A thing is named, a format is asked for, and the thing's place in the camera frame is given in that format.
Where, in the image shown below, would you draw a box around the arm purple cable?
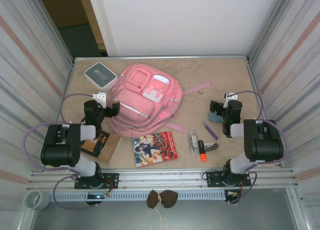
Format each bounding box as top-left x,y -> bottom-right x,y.
226,90 -> 290,205
22,92 -> 108,210

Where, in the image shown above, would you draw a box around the aluminium mounting rail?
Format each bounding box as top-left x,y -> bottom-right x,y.
27,167 -> 300,190

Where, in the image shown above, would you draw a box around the colourful manga book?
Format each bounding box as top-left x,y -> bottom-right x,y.
131,130 -> 180,168

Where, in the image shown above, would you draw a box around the brown book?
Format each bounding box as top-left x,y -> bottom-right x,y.
79,130 -> 123,165

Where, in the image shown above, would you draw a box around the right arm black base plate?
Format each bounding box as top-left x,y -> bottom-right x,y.
206,170 -> 252,188

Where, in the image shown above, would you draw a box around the thin beige string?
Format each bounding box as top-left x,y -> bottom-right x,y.
152,206 -> 169,230

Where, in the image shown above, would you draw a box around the purple pen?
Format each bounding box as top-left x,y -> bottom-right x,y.
202,121 -> 220,143

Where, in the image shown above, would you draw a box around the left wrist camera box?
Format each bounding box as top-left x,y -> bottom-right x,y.
90,91 -> 108,108

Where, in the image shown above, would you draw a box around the white slotted cable duct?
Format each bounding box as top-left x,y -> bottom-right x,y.
48,191 -> 227,202

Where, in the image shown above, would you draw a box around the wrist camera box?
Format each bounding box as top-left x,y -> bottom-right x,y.
223,92 -> 238,108
90,91 -> 108,108

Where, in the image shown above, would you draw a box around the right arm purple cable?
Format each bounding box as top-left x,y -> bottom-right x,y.
226,90 -> 290,205

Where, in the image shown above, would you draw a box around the white tissue box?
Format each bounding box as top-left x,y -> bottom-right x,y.
83,62 -> 118,93

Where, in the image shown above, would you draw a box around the blue pencil case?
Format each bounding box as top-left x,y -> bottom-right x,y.
207,111 -> 226,123

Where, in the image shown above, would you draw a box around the white cup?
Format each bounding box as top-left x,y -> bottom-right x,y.
23,189 -> 51,211

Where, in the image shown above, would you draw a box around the brown cloth bag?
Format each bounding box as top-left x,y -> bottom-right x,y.
146,189 -> 179,210

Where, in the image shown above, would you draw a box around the pink backpack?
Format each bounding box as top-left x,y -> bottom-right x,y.
106,63 -> 213,138

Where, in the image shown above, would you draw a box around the orange black highlighter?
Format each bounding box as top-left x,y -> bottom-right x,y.
197,139 -> 208,162

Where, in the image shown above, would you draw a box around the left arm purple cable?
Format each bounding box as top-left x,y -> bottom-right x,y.
22,92 -> 108,210

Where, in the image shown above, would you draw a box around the brown wooden door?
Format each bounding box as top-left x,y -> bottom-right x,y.
36,0 -> 106,50

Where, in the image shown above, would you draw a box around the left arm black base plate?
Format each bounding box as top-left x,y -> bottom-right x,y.
74,172 -> 120,190

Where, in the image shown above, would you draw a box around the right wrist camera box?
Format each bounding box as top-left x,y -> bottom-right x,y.
223,92 -> 238,108

